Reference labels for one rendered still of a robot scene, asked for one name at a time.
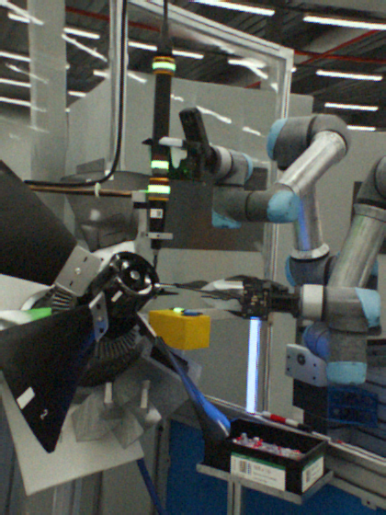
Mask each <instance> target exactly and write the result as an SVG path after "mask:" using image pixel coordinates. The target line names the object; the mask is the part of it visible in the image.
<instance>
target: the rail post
mask: <svg viewBox="0 0 386 515"><path fill-rule="evenodd" d="M167 425H169V417H165V419H164V418H162V419H161V420H160V421H159V422H158V423H156V424H155V430H154V451H153V471H152V482H153V486H154V488H155V491H156V493H158V494H157V496H159V498H160V500H161V501H162V504H163V505H164V487H165V466H166V446H167ZM161 426H162V427H163V428H164V430H163V432H161V430H159V428H160V427H161ZM150 515H159V514H158V512H157V510H156V508H155V505H154V504H153V501H152V498H150Z"/></svg>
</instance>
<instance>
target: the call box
mask: <svg viewBox="0 0 386 515"><path fill-rule="evenodd" d="M150 323H151V326H152V329H153V331H154V332H155V335H156V336H158V337H163V339H164V341H165V343H166V344H167V345H169V347H171V348H173V349H181V350H191V349H205V348H208V347H209V346H210V316H209V315H183V313H181V312H177V311H171V310H158V311H150V312H149V324H150Z"/></svg>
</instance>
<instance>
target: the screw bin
mask: <svg viewBox="0 0 386 515"><path fill-rule="evenodd" d="M229 423H230V428H231V430H230V434H229V436H228V437H226V439H225V440H222V441H208V440H207V438H206V437H205V436H204V435H202V439H203V440H204V441H205V446H204V465H206V466H210V468H214V469H217V470H222V471H225V473H230V474H234V475H238V476H240V477H245V478H249V480H254V481H257V482H259V483H261V484H265V485H269V486H273V487H277V488H278V489H282V490H285V492H290V493H294V495H299V496H301V495H303V494H304V493H306V492H307V490H308V489H310V488H311V487H312V485H313V484H316V483H317V482H318V481H319V479H320V480H321V478H322V477H323V476H325V473H326V470H325V456H326V450H325V446H328V445H329V442H328V441H326V440H322V439H320V438H315V437H311V435H305V434H300V433H299V432H295V431H290V430H286V429H282V428H276V427H271V425H267V424H262V423H257V422H255V421H252V420H248V419H242V418H236V419H233V420H231V421H229ZM241 433H245V434H246V438H247V439H253V438H254V437H256V438H258V441H260V440H261V439H263V443H268V444H269V443H271V445H273V443H275V445H277V446H279V447H284V449H290V450H299V452H301V453H305V455H303V456H302V457H301V458H300V459H298V460H296V459H291V458H289V457H287V456H282V455H278V454H277V453H273V452H265V451H264V450H260V449H256V448H252V446H246V445H243V444H238V442H234V441H232V440H233V439H237V438H239V436H240V434H241ZM305 491H306V492H305Z"/></svg>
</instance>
